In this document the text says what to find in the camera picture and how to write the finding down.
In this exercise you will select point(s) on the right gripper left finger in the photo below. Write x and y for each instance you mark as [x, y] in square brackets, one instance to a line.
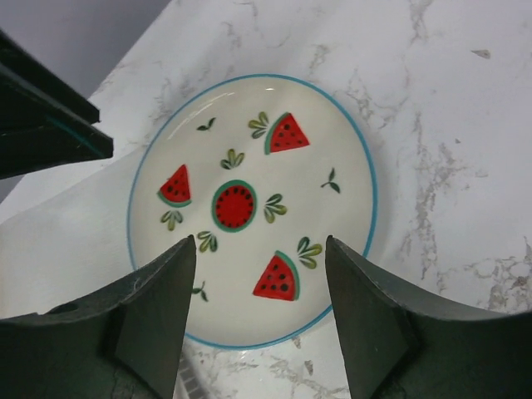
[122, 341]

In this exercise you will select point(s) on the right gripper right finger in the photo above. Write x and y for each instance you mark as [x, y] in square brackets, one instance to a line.
[401, 341]

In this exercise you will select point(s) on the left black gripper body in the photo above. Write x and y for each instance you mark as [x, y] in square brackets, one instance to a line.
[44, 122]

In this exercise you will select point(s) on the white watermelon pattern plate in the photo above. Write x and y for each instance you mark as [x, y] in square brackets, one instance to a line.
[259, 171]

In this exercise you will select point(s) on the clear plastic bag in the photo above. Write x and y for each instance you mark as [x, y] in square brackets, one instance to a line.
[193, 372]

